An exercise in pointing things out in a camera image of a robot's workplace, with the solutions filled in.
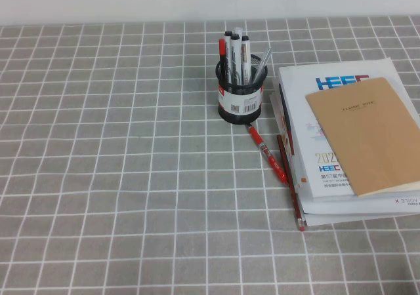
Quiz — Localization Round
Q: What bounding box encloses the black mesh pen holder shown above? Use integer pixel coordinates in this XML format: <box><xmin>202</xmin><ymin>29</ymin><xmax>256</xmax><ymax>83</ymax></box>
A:
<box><xmin>215</xmin><ymin>54</ymin><xmax>269</xmax><ymax>125</ymax></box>

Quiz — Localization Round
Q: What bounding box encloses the white AgileX brochure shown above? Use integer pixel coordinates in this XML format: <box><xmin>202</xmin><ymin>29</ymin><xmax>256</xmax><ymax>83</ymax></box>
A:
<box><xmin>296</xmin><ymin>189</ymin><xmax>420</xmax><ymax>216</ymax></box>

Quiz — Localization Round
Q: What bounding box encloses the red cap marker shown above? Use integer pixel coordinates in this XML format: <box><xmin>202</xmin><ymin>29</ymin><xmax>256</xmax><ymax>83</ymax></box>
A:
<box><xmin>218</xmin><ymin>38</ymin><xmax>229</xmax><ymax>83</ymax></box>

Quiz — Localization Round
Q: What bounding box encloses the colourful cover book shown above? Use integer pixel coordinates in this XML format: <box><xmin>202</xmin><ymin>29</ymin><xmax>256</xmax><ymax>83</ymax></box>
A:
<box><xmin>278</xmin><ymin>83</ymin><xmax>301</xmax><ymax>191</ymax></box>

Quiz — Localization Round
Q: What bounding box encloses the white paper folder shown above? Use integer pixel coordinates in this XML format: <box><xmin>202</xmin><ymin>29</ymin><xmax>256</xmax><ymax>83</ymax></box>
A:
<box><xmin>268</xmin><ymin>90</ymin><xmax>420</xmax><ymax>227</ymax></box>

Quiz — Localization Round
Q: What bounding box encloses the red gel pen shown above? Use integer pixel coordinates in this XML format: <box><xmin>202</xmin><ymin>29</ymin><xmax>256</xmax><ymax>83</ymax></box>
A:
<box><xmin>247</xmin><ymin>123</ymin><xmax>290</xmax><ymax>187</ymax></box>

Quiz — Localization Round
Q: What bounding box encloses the grey checked tablecloth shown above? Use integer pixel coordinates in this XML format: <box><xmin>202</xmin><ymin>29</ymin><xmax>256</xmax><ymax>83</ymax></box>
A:
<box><xmin>0</xmin><ymin>14</ymin><xmax>420</xmax><ymax>295</ymax></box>

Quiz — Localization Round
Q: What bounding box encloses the tan classic note notebook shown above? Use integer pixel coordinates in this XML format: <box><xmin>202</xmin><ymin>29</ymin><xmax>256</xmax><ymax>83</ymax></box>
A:
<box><xmin>304</xmin><ymin>76</ymin><xmax>420</xmax><ymax>198</ymax></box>

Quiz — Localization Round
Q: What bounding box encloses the black cap brown label marker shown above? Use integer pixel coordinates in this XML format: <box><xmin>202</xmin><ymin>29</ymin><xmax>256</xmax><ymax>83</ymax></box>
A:
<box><xmin>241</xmin><ymin>35</ymin><xmax>253</xmax><ymax>85</ymax></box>

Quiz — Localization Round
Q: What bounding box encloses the red pencil with eraser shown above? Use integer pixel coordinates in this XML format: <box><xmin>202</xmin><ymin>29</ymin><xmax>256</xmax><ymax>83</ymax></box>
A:
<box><xmin>276</xmin><ymin>134</ymin><xmax>307</xmax><ymax>232</ymax></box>

